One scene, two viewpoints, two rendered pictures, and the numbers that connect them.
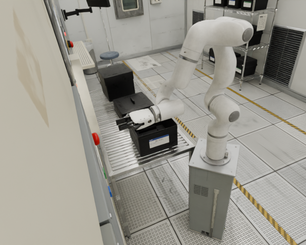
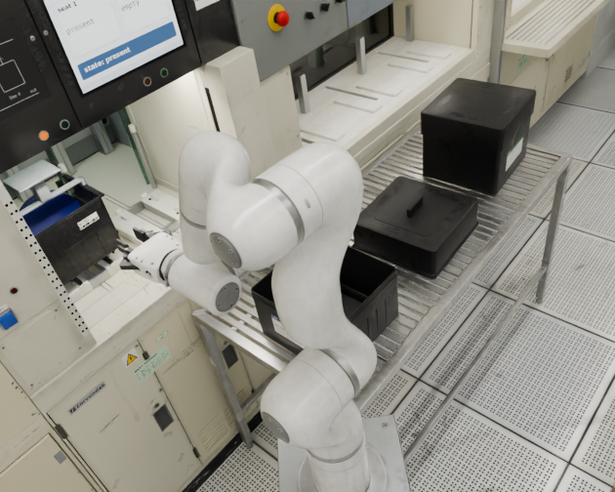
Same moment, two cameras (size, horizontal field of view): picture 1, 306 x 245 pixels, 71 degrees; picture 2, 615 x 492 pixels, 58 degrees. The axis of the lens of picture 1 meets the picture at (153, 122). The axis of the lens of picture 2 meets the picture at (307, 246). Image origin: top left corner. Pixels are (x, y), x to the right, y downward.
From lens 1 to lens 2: 1.21 m
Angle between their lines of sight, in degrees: 51
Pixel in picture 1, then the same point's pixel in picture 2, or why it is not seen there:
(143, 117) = (143, 258)
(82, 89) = (227, 128)
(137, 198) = not seen: hidden behind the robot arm
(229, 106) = (273, 391)
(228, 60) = (275, 279)
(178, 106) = (199, 290)
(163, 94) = not seen: hidden behind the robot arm
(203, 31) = (186, 164)
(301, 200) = not seen: outside the picture
